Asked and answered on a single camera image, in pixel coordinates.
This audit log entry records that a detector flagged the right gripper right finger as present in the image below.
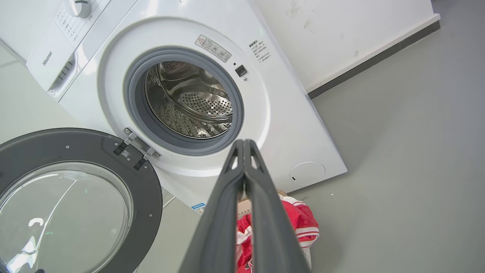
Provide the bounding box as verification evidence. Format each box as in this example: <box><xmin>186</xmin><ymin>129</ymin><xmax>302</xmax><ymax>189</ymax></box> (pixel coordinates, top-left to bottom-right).
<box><xmin>244</xmin><ymin>140</ymin><xmax>310</xmax><ymax>273</ymax></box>

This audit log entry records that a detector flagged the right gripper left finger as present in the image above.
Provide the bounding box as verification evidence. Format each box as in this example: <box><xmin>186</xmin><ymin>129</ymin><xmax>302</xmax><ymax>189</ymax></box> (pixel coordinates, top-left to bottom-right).
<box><xmin>178</xmin><ymin>140</ymin><xmax>245</xmax><ymax>273</ymax></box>

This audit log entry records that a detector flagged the round black glass washer door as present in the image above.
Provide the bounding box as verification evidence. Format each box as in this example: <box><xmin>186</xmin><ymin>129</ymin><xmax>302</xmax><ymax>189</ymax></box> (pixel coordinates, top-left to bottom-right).
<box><xmin>0</xmin><ymin>128</ymin><xmax>163</xmax><ymax>273</ymax></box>

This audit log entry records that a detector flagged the white front-load washing machine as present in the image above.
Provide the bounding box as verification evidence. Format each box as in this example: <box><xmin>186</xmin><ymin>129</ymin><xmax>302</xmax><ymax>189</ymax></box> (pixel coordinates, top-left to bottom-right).
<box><xmin>0</xmin><ymin>0</ymin><xmax>348</xmax><ymax>215</ymax></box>

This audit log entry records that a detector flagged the metal door hinge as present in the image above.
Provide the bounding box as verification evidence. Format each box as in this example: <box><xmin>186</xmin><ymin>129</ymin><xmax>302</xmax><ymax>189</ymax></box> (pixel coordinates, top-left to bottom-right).
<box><xmin>113</xmin><ymin>127</ymin><xmax>161</xmax><ymax>171</ymax></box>

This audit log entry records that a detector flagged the red jersey with white trim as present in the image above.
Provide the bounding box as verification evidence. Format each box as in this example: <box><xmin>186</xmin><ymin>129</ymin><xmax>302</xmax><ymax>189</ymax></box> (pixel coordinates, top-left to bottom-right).
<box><xmin>237</xmin><ymin>214</ymin><xmax>254</xmax><ymax>273</ymax></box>

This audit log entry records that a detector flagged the cream woven-rim laundry basket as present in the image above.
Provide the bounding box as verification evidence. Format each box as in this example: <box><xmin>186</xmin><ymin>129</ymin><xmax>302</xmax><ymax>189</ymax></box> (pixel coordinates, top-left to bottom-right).
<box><xmin>237</xmin><ymin>189</ymin><xmax>313</xmax><ymax>270</ymax></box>

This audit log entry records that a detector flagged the red jersey with black lettering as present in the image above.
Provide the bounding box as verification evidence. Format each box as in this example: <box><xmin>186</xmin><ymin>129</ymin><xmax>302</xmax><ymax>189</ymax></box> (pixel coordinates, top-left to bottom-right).
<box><xmin>282</xmin><ymin>196</ymin><xmax>320</xmax><ymax>249</ymax></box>

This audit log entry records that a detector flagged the round white filter cover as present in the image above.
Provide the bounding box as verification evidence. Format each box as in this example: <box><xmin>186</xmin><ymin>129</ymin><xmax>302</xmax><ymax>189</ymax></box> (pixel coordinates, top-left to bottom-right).
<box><xmin>289</xmin><ymin>162</ymin><xmax>326</xmax><ymax>186</ymax></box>

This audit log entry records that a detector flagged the steel perforated washer drum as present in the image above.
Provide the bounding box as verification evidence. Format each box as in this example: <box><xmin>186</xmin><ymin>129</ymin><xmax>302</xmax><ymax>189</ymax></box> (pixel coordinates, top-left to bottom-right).
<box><xmin>145</xmin><ymin>61</ymin><xmax>233</xmax><ymax>139</ymax></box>

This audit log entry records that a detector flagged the grey warning sticker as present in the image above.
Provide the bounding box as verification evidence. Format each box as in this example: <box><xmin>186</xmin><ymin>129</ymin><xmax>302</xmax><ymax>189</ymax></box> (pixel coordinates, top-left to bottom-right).
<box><xmin>195</xmin><ymin>35</ymin><xmax>232</xmax><ymax>63</ymax></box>

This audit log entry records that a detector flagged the black text info sticker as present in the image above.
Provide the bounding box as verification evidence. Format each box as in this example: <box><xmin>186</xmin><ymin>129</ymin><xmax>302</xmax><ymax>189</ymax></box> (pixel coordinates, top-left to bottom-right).
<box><xmin>249</xmin><ymin>39</ymin><xmax>272</xmax><ymax>64</ymax></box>

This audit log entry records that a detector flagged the white Hisense detergent drawer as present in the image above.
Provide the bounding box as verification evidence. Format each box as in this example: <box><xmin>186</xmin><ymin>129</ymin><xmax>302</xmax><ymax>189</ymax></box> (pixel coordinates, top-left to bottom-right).
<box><xmin>26</xmin><ymin>23</ymin><xmax>78</xmax><ymax>92</ymax></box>

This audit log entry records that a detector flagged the white control knob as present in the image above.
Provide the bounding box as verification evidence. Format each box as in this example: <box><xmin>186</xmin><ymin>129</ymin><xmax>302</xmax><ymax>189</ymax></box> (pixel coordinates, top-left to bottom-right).
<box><xmin>68</xmin><ymin>0</ymin><xmax>91</xmax><ymax>19</ymax></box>

